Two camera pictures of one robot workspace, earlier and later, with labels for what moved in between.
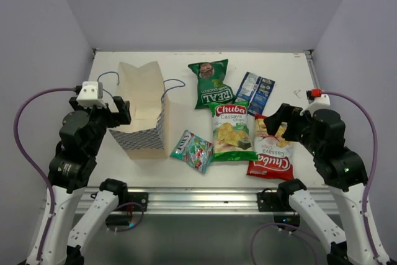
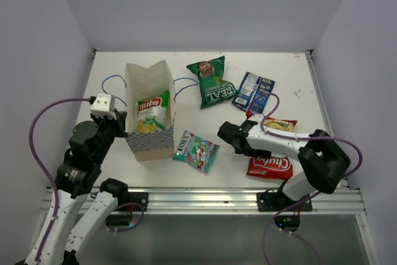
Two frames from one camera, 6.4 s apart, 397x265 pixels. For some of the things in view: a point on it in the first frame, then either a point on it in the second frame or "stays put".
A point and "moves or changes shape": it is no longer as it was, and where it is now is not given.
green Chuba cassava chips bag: [231, 131] to [151, 114]
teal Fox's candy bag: [195, 150] stays put
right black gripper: [285, 112] to [252, 153]
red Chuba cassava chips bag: [273, 154] stays put
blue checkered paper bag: [147, 136] moves or changes shape
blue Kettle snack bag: [256, 90] stays put
